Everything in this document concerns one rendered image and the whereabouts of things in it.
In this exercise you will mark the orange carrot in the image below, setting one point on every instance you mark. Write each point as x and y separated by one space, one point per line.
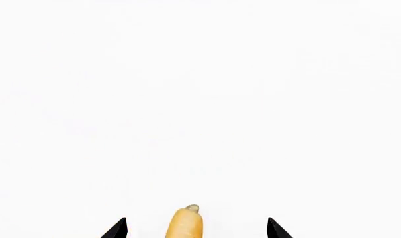
185 224

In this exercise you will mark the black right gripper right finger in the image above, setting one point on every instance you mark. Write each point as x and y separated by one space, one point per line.
276 230

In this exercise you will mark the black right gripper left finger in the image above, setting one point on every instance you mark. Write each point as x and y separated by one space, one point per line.
117 230

